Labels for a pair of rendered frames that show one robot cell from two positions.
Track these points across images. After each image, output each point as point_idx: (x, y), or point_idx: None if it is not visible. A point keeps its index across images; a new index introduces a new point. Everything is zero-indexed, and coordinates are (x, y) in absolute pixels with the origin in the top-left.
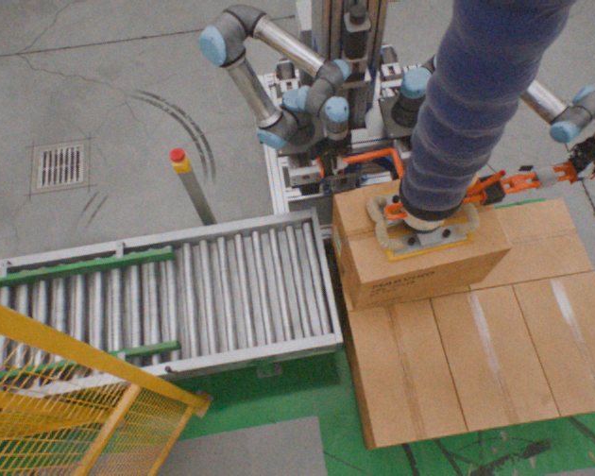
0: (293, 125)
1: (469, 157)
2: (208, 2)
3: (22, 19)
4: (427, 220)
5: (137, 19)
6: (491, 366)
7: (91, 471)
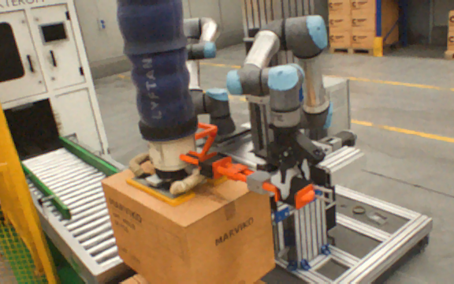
0: (199, 101)
1: (119, 24)
2: (370, 158)
3: None
4: (141, 136)
5: None
6: None
7: (5, 279)
